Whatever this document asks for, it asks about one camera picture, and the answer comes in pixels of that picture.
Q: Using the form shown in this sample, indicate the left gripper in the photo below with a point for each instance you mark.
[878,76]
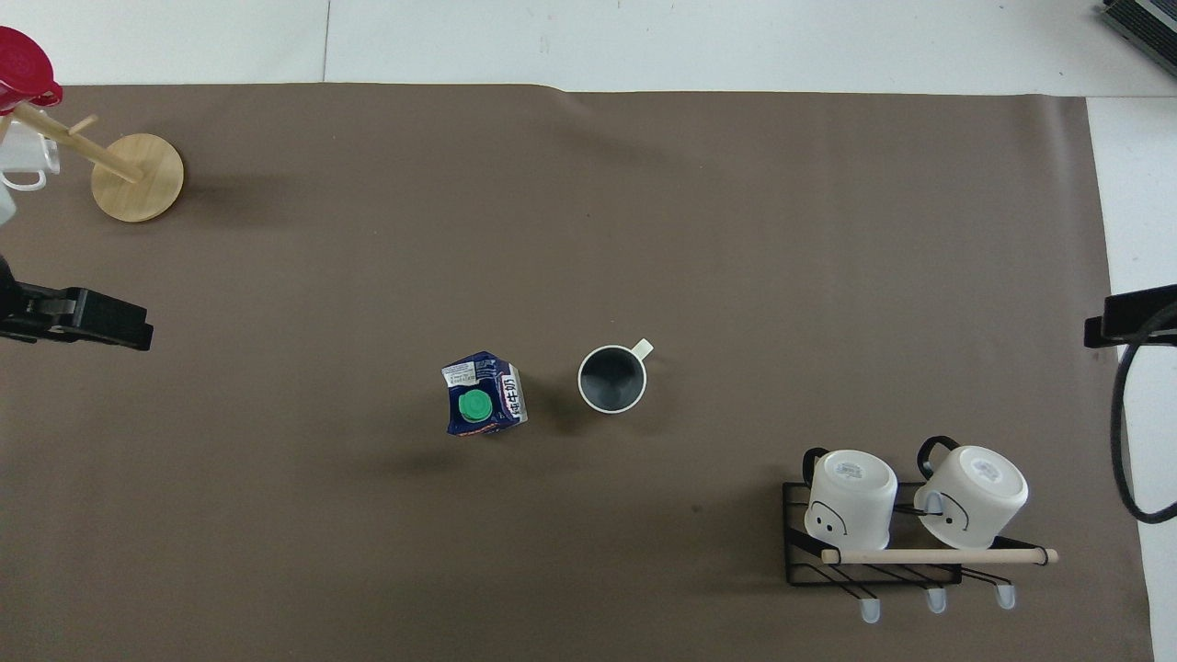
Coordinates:
[6,303]

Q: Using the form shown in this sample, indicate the clear glass cup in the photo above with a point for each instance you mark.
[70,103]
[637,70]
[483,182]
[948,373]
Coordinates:
[26,152]

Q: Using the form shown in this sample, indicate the red cup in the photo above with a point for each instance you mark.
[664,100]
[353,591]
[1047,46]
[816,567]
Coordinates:
[22,66]

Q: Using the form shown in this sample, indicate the blue milk carton green cap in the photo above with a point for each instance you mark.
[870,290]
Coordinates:
[485,397]

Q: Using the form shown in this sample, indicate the wooden mug tree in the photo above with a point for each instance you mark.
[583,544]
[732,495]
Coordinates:
[140,179]

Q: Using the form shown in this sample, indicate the white mug grey inside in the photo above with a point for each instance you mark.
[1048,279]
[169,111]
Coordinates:
[611,379]

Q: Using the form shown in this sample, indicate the dark grey device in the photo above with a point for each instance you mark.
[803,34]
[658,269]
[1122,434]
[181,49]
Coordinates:
[1145,23]

